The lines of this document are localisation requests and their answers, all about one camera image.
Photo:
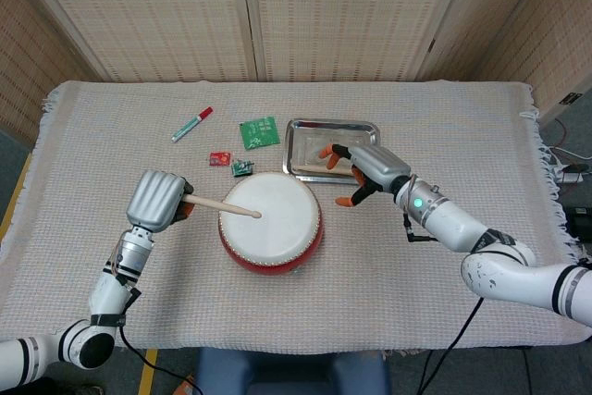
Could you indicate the small green module board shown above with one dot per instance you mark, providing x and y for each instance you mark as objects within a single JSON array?
[{"x": 240, "y": 169}]

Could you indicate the rectangular stainless steel tray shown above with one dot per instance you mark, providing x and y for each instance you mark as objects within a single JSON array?
[{"x": 305, "y": 140}]

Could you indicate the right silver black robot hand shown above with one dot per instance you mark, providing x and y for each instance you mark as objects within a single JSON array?
[{"x": 379, "y": 166}]

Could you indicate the black box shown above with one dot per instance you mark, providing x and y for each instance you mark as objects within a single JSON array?
[{"x": 582, "y": 224}]

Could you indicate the large green circuit board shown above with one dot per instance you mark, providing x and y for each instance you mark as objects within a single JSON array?
[{"x": 260, "y": 132}]

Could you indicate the red drum with white skin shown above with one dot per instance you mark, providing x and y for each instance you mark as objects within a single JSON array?
[{"x": 277, "y": 238}]

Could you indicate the small red circuit board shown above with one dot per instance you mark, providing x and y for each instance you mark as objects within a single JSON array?
[{"x": 218, "y": 158}]

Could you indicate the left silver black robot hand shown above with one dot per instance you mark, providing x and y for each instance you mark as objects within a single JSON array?
[{"x": 155, "y": 198}]

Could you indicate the white power strip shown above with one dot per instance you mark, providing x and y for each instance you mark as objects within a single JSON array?
[{"x": 570, "y": 176}]

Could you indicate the marker pen with red cap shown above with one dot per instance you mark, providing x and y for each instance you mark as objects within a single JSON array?
[{"x": 190, "y": 126}]

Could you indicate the woven bamboo folding screen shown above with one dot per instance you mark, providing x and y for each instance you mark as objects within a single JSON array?
[{"x": 162, "y": 20}]

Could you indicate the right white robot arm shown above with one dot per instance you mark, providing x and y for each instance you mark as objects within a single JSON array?
[{"x": 499, "y": 270}]

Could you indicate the orange package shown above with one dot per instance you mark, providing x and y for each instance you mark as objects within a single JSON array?
[{"x": 187, "y": 386}]

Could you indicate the beige woven tablecloth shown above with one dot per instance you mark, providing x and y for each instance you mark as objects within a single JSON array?
[{"x": 324, "y": 302}]

